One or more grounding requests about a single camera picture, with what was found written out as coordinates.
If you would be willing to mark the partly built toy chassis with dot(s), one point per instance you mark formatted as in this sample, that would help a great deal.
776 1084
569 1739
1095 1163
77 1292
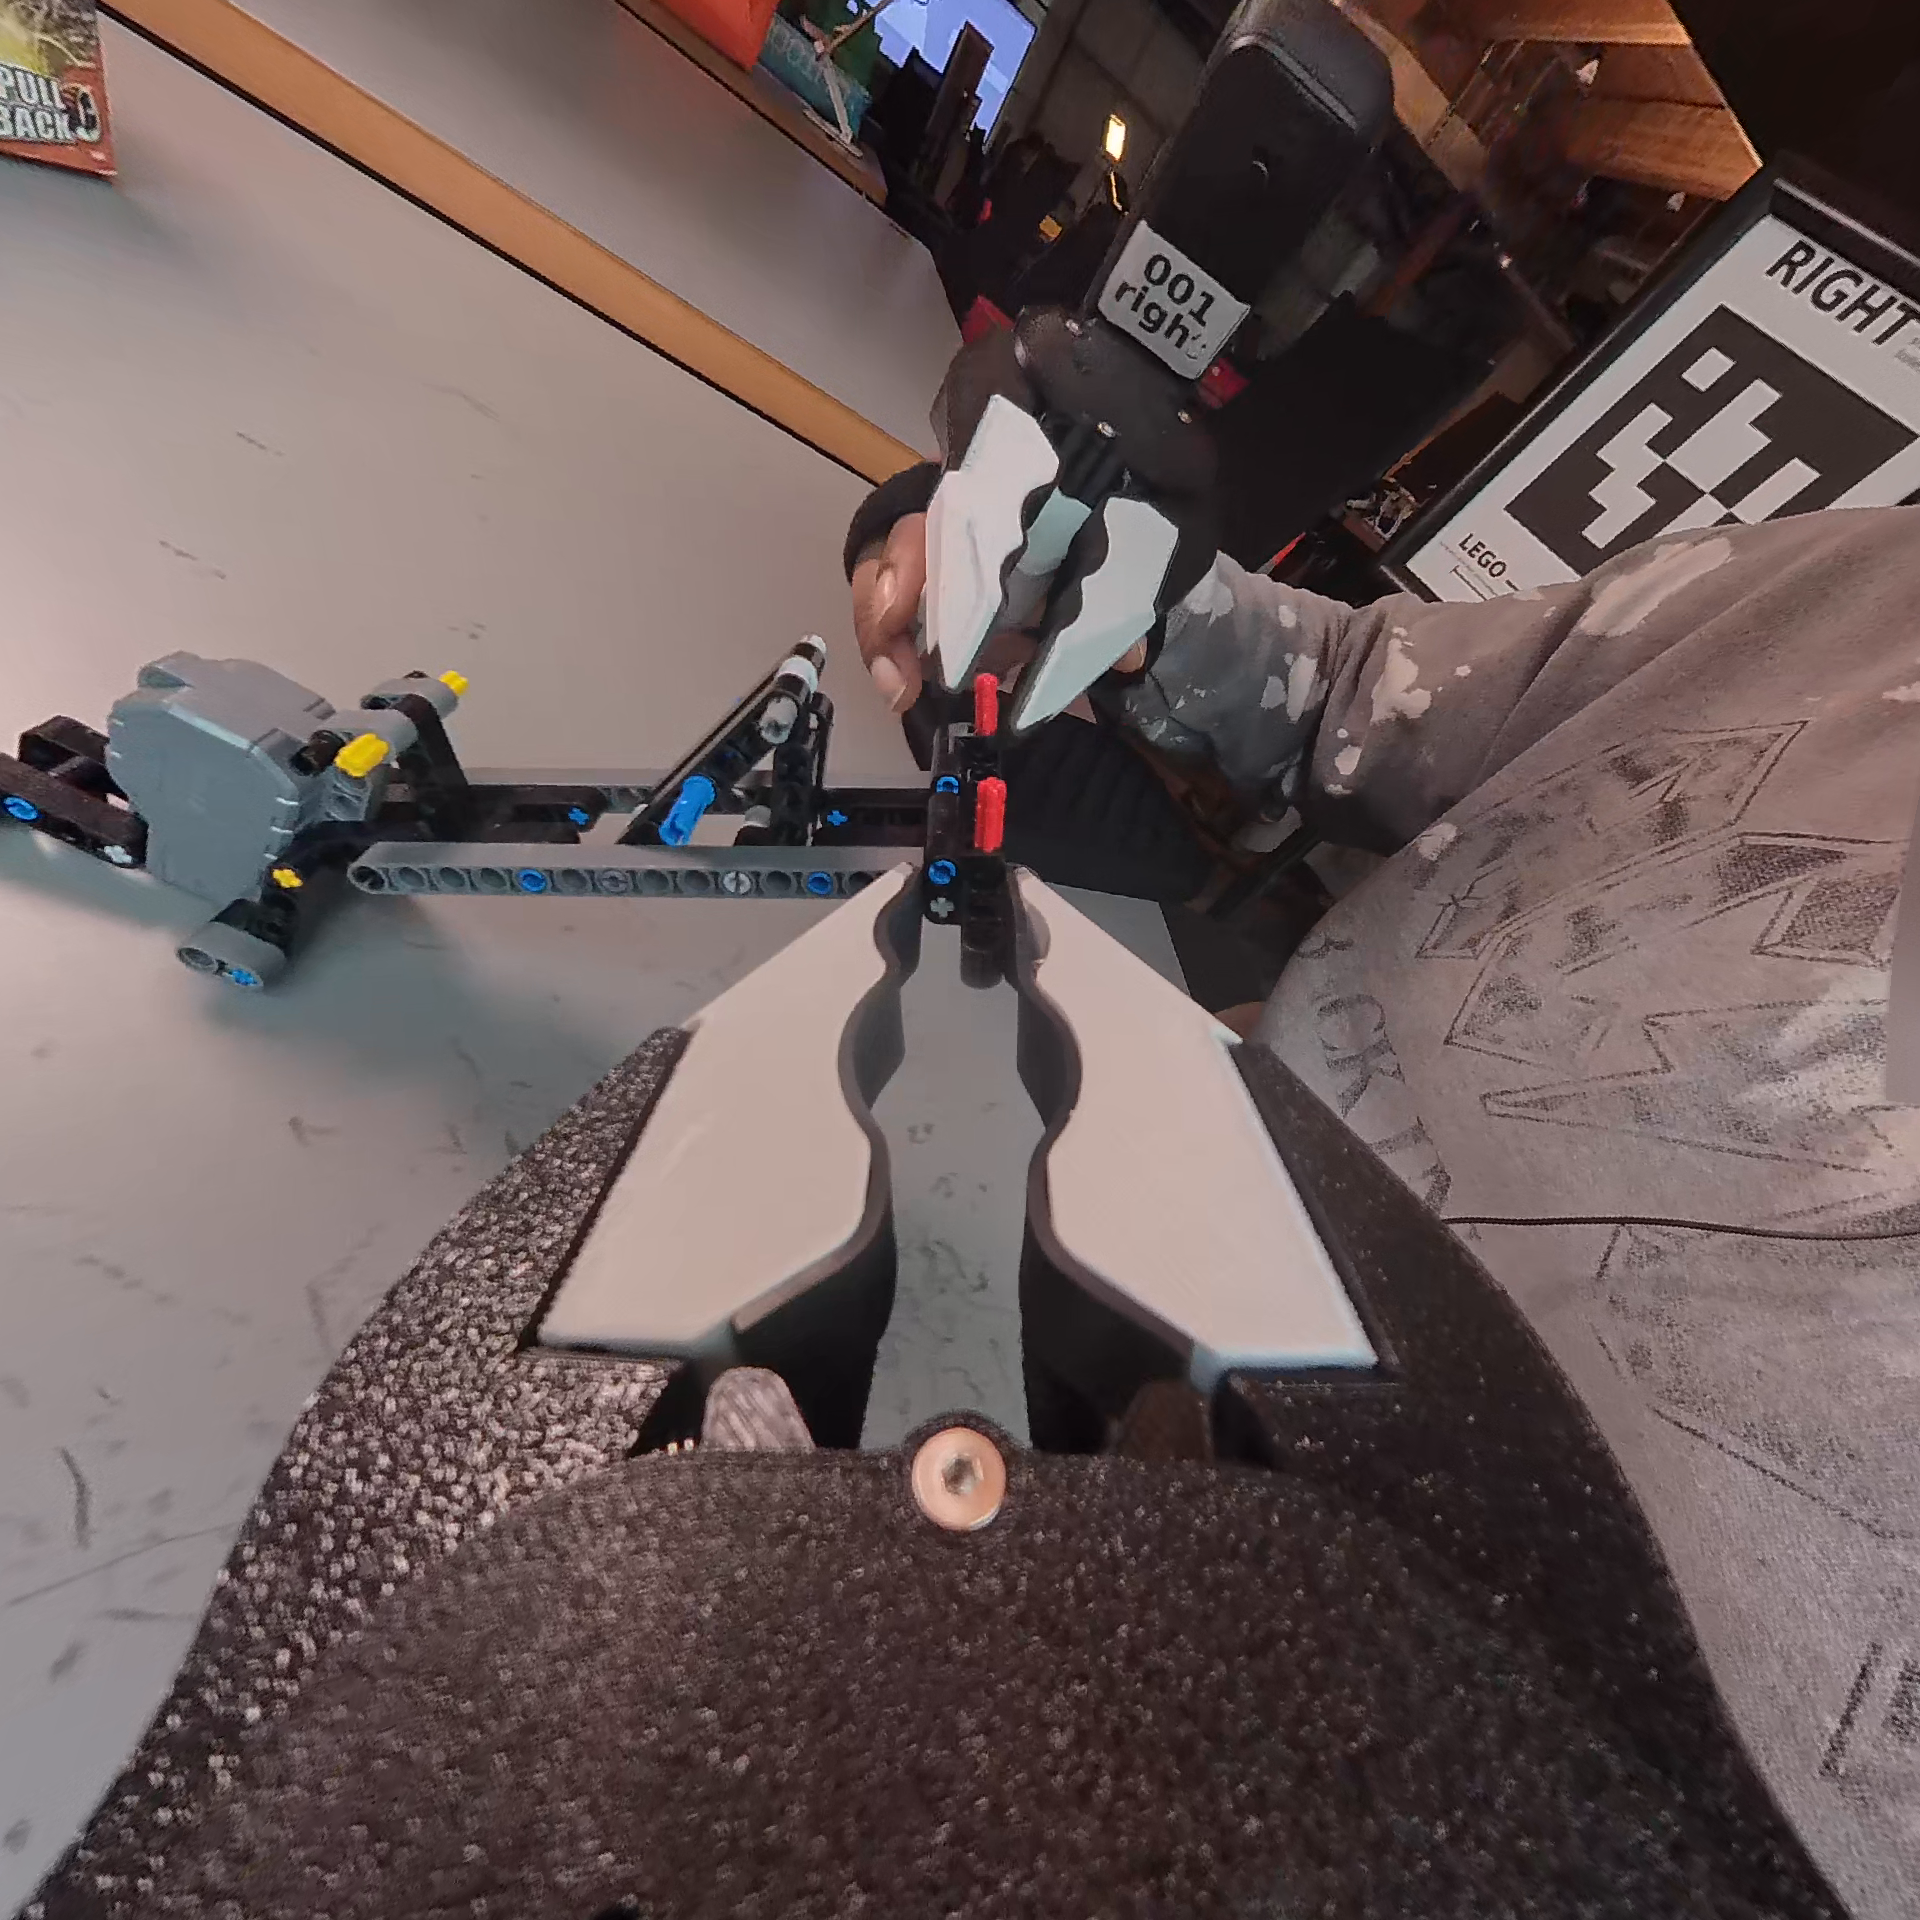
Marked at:
212 780

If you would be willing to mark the person's beige clothing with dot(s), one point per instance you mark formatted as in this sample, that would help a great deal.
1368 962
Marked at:
1652 1201

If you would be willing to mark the toy set box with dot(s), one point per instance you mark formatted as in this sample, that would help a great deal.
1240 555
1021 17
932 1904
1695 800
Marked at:
45 75

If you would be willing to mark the long black toy beam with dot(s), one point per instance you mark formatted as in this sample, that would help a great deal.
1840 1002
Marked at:
967 914

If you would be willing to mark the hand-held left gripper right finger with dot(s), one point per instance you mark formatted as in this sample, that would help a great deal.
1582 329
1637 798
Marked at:
1201 1201

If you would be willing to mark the black white marker tag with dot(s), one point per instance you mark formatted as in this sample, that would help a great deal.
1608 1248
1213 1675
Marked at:
1724 420

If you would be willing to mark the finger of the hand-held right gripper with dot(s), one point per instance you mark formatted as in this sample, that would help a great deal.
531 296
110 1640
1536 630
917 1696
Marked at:
1119 599
974 523

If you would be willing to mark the adjacent wood edged table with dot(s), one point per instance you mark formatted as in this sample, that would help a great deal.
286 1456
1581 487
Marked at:
600 148

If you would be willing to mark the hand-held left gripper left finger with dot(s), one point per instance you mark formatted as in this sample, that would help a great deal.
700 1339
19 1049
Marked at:
704 1201

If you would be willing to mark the person's right hand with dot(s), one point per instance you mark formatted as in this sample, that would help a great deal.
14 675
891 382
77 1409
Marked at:
893 630

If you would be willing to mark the grey desk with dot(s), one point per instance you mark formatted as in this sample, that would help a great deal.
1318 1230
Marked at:
301 451

